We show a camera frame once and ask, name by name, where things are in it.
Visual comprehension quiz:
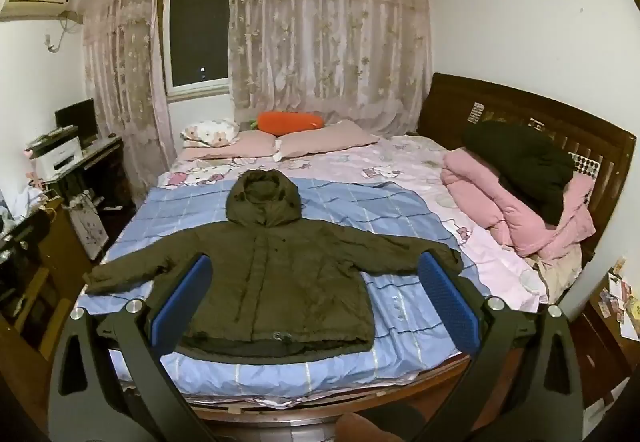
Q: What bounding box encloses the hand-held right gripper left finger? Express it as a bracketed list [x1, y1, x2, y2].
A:
[48, 253, 226, 442]

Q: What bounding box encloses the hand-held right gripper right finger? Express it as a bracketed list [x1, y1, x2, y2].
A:
[415, 251, 586, 442]

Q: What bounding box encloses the olive green hooded jacket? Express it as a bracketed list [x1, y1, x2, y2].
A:
[82, 169, 463, 365]

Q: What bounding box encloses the blue plaid blanket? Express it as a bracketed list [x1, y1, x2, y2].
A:
[75, 174, 493, 398]

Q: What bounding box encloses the pink quilt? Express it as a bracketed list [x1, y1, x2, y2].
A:
[440, 147, 598, 258]

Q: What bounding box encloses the beige cloth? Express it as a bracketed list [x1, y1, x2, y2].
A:
[525, 249, 585, 307]

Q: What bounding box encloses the white gift bag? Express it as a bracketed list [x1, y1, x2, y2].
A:
[67, 199, 109, 264]

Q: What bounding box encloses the wooden cabinet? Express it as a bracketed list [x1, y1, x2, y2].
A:
[0, 207, 98, 360]

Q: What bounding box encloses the dark desk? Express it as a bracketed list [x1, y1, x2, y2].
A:
[45, 136, 132, 215]

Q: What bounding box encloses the pink cartoon bed sheet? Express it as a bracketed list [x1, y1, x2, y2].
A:
[157, 134, 543, 318]

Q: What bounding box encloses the black coat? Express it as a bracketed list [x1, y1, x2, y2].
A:
[461, 121, 576, 225]

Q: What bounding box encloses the wooden nightstand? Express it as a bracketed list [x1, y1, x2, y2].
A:
[569, 267, 640, 415]

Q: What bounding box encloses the pink pillow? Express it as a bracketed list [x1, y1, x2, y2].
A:
[177, 131, 281, 160]
[274, 119, 381, 158]

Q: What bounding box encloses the white floral pillow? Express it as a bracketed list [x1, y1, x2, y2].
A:
[180, 118, 241, 148]

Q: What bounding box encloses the white printer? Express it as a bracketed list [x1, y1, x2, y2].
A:
[25, 124, 84, 181]

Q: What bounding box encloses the orange carrot plush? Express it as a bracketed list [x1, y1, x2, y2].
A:
[248, 111, 326, 133]

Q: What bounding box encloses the black monitor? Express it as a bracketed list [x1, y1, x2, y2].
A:
[54, 98, 98, 148]

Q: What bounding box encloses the dark wooden bed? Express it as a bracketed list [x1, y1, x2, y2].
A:
[75, 72, 638, 425]

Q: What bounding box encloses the pink lace curtain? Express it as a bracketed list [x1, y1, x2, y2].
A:
[81, 0, 177, 195]
[227, 0, 441, 138]

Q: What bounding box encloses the window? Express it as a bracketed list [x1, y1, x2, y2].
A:
[162, 0, 232, 97]

